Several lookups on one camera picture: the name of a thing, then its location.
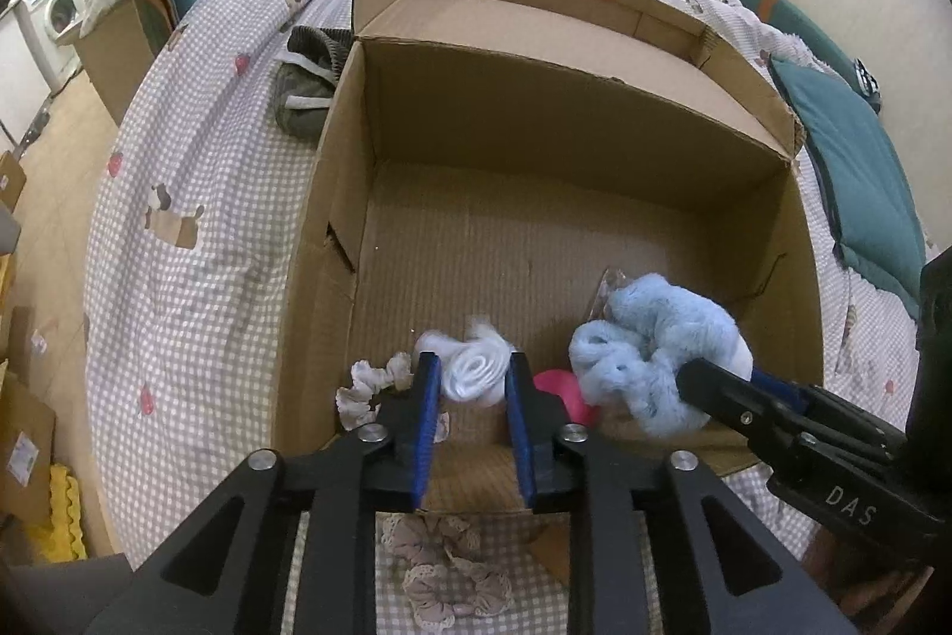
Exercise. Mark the white washing machine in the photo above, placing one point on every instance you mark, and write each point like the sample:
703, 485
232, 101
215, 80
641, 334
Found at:
56, 10

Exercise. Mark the white fluffy scrunchie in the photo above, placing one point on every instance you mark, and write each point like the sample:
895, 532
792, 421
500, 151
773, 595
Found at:
742, 352

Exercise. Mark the white floor cabinet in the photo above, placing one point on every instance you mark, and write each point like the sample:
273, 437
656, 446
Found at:
15, 77

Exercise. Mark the teal pillow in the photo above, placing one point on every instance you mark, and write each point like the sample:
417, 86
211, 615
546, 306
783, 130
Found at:
855, 174

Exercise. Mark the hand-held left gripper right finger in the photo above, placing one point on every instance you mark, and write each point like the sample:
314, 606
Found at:
520, 438

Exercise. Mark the black white patterned pouch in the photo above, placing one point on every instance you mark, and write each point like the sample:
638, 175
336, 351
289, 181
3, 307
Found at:
867, 82

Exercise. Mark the yellow foam sheet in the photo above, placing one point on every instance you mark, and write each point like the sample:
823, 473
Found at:
63, 516

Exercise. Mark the blue fluffy scrunchie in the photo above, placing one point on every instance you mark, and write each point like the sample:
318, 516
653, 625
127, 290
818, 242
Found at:
639, 345

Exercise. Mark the checkered dog print bed sheet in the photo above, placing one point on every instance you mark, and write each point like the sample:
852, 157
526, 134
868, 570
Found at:
208, 218

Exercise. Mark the pink soft ball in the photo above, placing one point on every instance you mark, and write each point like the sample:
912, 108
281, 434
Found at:
565, 393

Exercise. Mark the flat cardboard box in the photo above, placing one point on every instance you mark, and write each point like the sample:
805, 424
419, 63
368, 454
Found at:
22, 449

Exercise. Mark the white sock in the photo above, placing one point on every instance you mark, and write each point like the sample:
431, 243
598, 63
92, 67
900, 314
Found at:
472, 374

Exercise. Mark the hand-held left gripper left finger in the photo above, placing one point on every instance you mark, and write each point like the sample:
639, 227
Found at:
425, 430

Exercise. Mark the brown cardboard box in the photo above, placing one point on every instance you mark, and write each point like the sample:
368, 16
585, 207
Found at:
558, 196

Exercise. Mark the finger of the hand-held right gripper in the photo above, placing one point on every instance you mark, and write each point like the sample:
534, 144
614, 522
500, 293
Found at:
777, 383
718, 391

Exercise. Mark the white lace scrunchie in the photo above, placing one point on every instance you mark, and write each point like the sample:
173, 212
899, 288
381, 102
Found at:
364, 386

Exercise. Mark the beige lace scrunchie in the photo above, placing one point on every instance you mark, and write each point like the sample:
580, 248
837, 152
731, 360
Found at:
457, 594
428, 534

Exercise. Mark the tall cardboard box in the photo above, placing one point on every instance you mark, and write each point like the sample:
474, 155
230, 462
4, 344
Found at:
111, 55

